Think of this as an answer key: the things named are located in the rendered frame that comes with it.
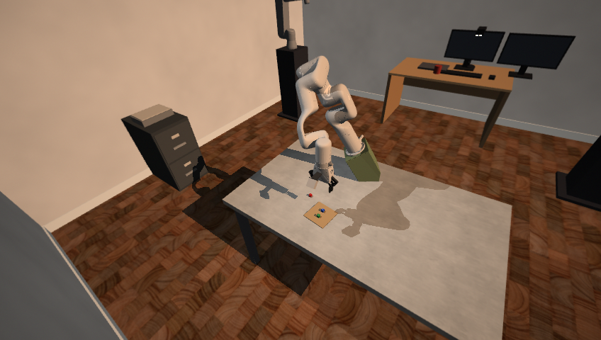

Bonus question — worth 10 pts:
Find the tan flat mat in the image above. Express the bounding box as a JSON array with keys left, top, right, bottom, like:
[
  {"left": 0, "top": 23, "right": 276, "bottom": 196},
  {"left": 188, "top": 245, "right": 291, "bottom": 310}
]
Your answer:
[{"left": 304, "top": 202, "right": 338, "bottom": 228}]

